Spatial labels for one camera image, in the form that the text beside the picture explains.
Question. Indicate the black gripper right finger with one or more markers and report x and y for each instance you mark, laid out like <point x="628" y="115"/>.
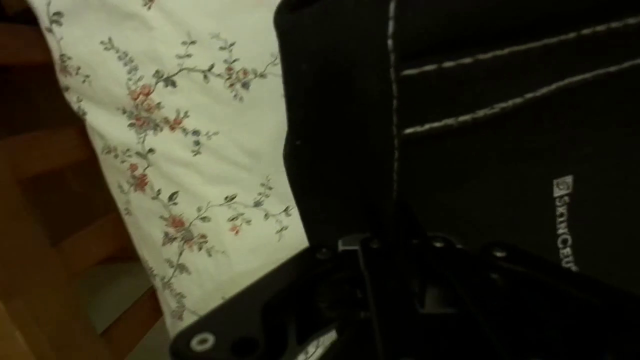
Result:
<point x="502" y="303"/>

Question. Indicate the floral bed sheet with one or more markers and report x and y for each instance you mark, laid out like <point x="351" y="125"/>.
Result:
<point x="184" y="106"/>

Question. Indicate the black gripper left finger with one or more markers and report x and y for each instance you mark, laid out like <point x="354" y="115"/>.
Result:
<point x="308" y="309"/>

